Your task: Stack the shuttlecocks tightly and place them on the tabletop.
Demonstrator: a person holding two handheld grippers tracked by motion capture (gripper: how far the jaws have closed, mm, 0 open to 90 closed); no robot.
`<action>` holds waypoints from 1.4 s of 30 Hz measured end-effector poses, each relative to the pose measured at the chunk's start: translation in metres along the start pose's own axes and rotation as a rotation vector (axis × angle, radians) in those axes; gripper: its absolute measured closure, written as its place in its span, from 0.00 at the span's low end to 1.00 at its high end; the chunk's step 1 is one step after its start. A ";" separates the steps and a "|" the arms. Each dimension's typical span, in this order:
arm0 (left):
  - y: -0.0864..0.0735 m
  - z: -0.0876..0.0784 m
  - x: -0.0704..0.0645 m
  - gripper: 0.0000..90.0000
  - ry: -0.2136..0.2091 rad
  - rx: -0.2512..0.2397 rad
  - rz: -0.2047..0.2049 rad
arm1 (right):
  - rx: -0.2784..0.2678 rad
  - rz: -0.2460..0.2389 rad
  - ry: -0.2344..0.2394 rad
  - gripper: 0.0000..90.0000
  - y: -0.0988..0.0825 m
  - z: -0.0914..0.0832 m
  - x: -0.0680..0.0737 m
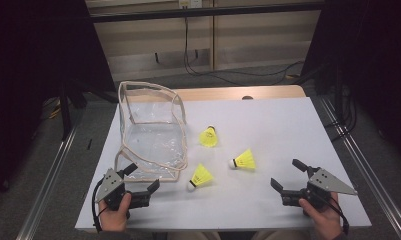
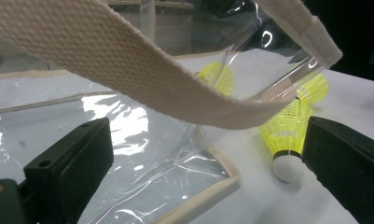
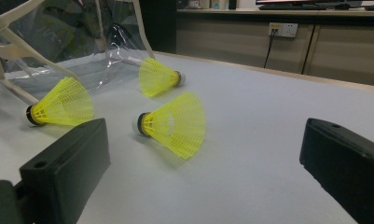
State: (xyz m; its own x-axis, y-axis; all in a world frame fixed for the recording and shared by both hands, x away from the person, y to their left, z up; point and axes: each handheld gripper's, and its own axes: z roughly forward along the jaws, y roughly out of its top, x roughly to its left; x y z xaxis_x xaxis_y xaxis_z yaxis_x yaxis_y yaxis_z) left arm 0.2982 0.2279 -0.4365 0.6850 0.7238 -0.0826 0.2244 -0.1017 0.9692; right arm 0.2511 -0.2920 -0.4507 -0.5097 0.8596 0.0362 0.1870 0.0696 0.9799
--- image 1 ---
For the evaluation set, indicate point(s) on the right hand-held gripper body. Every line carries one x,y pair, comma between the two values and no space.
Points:
324,183

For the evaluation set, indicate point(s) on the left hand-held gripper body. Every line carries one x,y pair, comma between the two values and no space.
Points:
113,186

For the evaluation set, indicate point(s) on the clear plastic bag beige trim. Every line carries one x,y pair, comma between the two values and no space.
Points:
154,146

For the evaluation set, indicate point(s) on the yellow shuttlecock white cork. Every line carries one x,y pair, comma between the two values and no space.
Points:
245,160
201,176

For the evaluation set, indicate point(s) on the yellow shuttlecock dark cork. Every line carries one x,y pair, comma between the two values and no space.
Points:
208,138

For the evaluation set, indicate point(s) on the person's left hand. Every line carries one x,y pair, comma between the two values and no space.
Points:
114,218

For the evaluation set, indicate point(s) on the person's right hand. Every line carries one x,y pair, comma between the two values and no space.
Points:
326,221

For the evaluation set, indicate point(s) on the white table cover sheet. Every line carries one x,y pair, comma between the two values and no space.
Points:
271,133

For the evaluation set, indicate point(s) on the black metal stand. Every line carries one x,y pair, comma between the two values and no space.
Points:
66,113

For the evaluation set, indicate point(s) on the dark round table grommet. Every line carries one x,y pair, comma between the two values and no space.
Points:
247,98

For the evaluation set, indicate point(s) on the black curtain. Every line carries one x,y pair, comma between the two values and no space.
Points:
381,50
28,66

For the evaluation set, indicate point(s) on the black horizontal bar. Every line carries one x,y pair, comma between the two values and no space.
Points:
154,15

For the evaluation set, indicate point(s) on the metal floor rail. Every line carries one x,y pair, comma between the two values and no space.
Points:
48,186
364,166

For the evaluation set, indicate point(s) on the white wall socket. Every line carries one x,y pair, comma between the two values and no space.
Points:
189,3

